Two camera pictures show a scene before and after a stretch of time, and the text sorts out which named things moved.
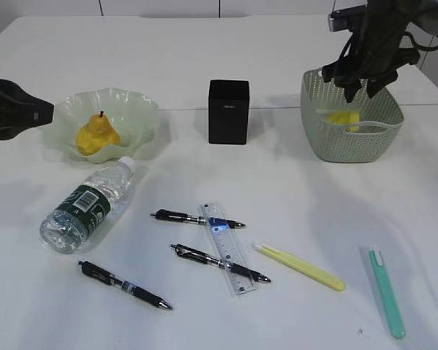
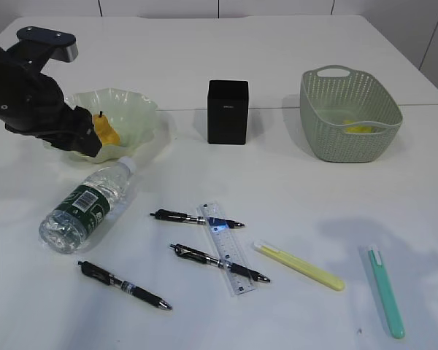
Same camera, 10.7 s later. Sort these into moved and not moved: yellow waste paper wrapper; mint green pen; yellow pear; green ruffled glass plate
Moved: yellow waste paper wrapper
Not moved: yellow pear; mint green pen; green ruffled glass plate
